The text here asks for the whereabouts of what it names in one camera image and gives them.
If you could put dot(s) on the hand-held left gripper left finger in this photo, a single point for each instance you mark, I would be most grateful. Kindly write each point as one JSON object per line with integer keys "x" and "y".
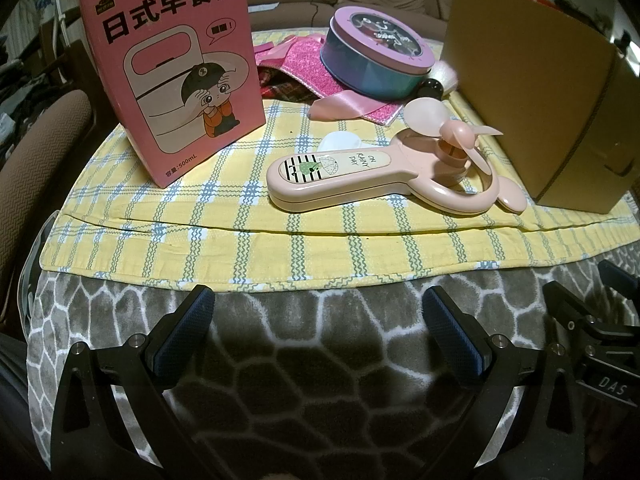
{"x": 182, "y": 330}

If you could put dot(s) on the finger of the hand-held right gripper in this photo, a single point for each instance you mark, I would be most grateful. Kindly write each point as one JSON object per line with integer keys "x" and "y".
{"x": 622, "y": 277}
{"x": 567, "y": 306}

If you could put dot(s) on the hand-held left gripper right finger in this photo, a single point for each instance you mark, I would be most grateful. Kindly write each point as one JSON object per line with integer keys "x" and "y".
{"x": 452, "y": 332}

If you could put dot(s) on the brown cardboard box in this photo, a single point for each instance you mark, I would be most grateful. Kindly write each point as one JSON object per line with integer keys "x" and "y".
{"x": 525, "y": 110}

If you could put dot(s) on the round pink blue tin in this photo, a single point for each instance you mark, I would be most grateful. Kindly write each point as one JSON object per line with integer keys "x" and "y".
{"x": 370, "y": 65}

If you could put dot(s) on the yellow plaid cloth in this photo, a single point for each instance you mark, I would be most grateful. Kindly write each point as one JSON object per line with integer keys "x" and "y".
{"x": 200, "y": 230}

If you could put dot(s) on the grey patterned blanket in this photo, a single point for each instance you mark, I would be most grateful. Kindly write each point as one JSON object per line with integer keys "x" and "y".
{"x": 320, "y": 360}

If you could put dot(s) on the person's leg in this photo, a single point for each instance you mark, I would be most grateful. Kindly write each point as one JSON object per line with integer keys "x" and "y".
{"x": 10, "y": 395}

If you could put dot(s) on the pink handheld fan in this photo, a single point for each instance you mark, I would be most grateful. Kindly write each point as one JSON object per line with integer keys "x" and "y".
{"x": 340, "y": 175}

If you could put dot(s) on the white oval object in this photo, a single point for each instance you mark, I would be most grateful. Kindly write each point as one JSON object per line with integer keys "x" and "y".
{"x": 340, "y": 141}

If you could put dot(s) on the brown cushioned wooden chair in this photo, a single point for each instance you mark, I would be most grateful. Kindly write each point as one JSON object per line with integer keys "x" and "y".
{"x": 50, "y": 125}

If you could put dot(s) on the pink cartoon printed carton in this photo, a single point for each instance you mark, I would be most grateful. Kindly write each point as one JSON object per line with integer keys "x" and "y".
{"x": 165, "y": 85}

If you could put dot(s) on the white fluffy black-based brush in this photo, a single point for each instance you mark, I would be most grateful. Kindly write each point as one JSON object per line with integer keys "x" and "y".
{"x": 445, "y": 74}

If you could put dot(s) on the red plaid cloth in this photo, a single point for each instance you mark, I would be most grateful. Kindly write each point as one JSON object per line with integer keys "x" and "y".
{"x": 280, "y": 87}

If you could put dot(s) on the pile of clothes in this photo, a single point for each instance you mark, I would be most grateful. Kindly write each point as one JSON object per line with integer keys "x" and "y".
{"x": 15, "y": 75}

